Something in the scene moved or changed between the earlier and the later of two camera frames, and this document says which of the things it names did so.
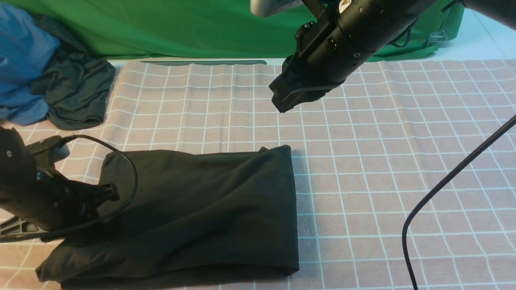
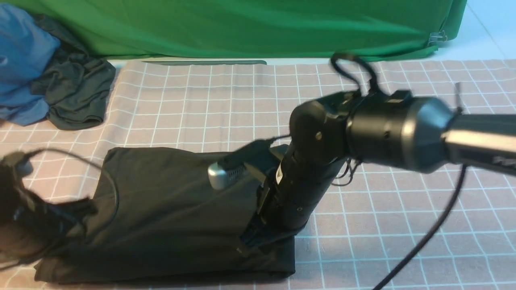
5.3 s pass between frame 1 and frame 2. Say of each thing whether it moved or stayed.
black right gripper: moved
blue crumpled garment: stayed
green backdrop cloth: stayed
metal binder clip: stayed
